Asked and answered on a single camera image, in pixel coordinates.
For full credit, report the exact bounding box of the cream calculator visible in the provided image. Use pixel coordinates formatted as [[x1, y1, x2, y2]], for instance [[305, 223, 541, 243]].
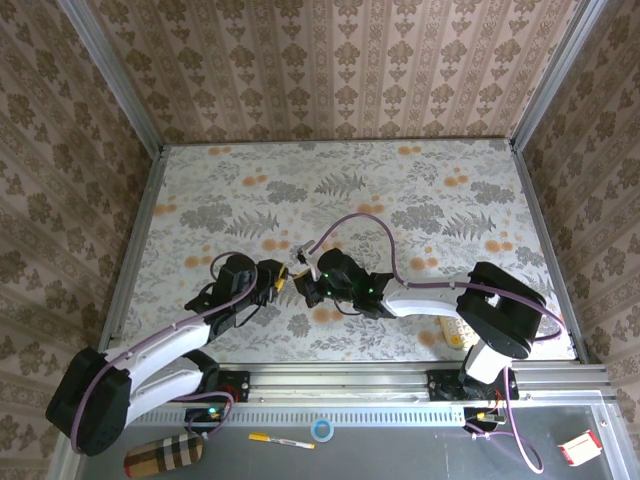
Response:
[[438, 315, 481, 349]]

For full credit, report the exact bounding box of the small black controller board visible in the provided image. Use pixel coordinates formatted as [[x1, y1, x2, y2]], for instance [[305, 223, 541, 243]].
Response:
[[462, 406, 507, 435], [183, 406, 226, 434]]

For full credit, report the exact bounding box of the yellow and white marker pen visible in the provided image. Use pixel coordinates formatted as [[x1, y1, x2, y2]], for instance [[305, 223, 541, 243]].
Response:
[[248, 431, 316, 450]]

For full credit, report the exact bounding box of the plaid fabric pouch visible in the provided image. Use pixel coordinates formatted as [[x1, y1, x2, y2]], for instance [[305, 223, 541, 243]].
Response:
[[123, 432, 205, 479]]

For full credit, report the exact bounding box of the red and white box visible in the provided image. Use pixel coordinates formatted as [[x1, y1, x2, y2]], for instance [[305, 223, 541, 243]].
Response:
[[557, 429, 604, 467]]

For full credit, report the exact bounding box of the long aluminium base rail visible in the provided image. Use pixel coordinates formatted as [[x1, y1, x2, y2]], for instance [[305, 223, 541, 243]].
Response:
[[124, 360, 617, 407]]

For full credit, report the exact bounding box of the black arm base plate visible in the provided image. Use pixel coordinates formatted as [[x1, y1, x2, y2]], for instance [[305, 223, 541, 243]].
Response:
[[161, 370, 251, 404], [426, 369, 521, 402]]

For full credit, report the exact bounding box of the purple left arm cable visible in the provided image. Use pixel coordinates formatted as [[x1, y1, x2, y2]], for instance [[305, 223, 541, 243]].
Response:
[[72, 252, 259, 454]]

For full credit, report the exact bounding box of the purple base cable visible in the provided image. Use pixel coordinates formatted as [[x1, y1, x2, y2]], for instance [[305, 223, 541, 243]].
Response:
[[467, 367, 545, 475], [164, 391, 235, 439]]

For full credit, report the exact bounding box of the aluminium table side rail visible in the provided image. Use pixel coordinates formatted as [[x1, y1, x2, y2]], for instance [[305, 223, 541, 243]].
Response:
[[508, 139, 590, 364], [98, 144, 169, 354]]

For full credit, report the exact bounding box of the grey slotted cable duct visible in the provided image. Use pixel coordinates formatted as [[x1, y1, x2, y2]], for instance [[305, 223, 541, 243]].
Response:
[[124, 404, 469, 427]]

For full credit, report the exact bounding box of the aluminium frame post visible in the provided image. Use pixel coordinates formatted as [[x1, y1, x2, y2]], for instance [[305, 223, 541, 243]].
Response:
[[508, 0, 610, 150], [56, 0, 166, 151]]

